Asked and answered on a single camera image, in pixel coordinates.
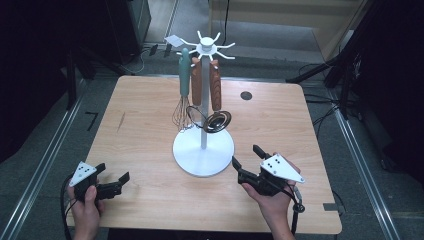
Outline dark cabinet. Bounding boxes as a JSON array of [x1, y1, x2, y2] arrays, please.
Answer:
[[106, 0, 152, 65]]

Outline wooden handled mesh strainer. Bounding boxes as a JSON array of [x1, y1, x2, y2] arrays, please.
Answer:
[[185, 56, 209, 130]]

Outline black floor cables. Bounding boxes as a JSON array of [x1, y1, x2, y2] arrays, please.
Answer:
[[299, 63, 343, 139]]

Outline metal floor rail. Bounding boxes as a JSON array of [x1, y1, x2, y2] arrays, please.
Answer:
[[328, 89, 401, 240], [0, 79, 88, 240]]

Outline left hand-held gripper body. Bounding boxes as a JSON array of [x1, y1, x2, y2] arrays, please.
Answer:
[[68, 161, 123, 203]]

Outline light wooden board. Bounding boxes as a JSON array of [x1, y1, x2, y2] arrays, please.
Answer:
[[209, 0, 372, 62]]

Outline white utensil rack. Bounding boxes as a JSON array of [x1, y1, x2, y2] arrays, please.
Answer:
[[172, 30, 236, 178]]

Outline person's left hand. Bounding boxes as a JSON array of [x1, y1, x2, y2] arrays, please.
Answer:
[[67, 185, 105, 234]]

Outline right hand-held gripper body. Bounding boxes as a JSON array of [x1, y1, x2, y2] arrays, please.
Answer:
[[237, 153, 306, 197]]

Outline right hand-held gripper black cable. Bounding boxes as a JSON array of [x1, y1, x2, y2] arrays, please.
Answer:
[[285, 184, 306, 235]]

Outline person's right hand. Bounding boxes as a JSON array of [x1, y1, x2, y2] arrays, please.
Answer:
[[241, 159, 304, 228]]

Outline hand-held gripper black cable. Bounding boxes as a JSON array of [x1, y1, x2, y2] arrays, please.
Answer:
[[59, 174, 78, 240], [285, 184, 306, 235]]

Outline wooden handled steel measuring spoon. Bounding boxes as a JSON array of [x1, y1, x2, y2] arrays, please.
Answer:
[[203, 59, 233, 134]]

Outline left hand-held gripper black cable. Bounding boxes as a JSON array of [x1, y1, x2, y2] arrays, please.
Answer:
[[59, 174, 78, 240]]

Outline black metal stand post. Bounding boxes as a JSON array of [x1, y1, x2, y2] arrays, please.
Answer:
[[64, 49, 80, 112]]

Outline white floor cable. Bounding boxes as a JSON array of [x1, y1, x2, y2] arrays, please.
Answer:
[[119, 49, 147, 75]]

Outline white paper sheet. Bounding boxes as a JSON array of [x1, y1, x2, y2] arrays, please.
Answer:
[[163, 34, 187, 48]]

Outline teal handled wire whisk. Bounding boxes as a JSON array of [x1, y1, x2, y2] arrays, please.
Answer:
[[171, 47, 196, 133]]

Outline black tripod stand legs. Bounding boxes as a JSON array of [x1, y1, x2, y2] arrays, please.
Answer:
[[285, 54, 356, 121]]

